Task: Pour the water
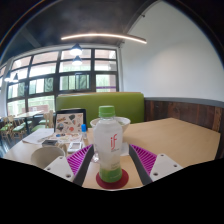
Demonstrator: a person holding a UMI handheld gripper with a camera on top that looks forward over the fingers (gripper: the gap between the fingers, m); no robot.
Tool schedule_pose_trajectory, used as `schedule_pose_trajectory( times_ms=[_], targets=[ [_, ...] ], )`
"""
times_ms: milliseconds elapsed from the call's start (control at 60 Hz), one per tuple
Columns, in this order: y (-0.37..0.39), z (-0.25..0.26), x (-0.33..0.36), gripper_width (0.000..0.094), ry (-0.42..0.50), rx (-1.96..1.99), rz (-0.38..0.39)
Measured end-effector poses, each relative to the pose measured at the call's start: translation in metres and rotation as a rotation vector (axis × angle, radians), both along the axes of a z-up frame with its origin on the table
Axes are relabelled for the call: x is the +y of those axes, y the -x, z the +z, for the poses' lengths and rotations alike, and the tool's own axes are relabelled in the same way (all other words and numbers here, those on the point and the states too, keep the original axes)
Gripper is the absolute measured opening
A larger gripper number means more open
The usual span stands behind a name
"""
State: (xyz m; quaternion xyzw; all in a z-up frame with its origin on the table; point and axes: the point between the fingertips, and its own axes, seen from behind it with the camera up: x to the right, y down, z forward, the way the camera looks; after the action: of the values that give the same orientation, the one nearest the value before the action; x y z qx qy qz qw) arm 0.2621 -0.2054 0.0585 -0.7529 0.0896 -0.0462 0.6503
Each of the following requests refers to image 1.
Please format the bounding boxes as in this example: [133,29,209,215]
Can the small dark device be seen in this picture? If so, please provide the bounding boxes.
[41,139,60,148]

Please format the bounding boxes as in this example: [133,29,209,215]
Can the black pendant lamps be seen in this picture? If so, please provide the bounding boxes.
[2,42,85,84]

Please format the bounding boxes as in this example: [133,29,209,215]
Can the sticker-covered laptop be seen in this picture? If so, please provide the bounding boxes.
[53,108,88,135]

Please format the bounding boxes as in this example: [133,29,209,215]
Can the clear green-capped drink bottle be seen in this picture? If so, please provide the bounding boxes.
[92,105,124,184]

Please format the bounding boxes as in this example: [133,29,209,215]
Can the wooden chairs with green seats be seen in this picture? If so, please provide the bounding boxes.
[0,109,56,140]

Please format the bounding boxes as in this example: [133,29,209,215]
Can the wooden dining table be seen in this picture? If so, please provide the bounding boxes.
[14,110,45,128]

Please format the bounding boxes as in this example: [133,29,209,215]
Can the printed paper sheet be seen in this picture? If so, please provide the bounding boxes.
[49,132,83,143]

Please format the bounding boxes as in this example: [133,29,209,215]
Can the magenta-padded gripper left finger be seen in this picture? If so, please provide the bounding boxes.
[43,143,95,187]

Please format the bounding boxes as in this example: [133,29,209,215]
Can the white bowl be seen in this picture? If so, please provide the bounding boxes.
[89,116,132,142]

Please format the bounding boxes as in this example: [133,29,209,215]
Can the small blue-capped bottle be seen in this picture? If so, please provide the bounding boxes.
[80,123,89,141]

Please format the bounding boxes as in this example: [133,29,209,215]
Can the green upholstered bench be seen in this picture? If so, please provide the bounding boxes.
[54,91,146,126]

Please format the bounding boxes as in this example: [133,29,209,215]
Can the long linear ceiling light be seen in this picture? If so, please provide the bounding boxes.
[60,32,148,45]

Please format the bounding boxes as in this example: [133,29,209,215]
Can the large black-framed window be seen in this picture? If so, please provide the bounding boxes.
[0,47,120,118]

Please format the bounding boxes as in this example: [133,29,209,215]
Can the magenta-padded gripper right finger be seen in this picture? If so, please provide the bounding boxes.
[127,143,184,187]

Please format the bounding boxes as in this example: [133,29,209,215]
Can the white paper sheets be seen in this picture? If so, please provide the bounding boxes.
[21,127,55,145]

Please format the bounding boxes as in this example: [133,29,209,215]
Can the small white phone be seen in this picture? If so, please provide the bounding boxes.
[66,141,85,154]

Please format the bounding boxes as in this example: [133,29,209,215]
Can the flat round red coaster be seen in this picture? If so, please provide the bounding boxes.
[95,167,130,191]

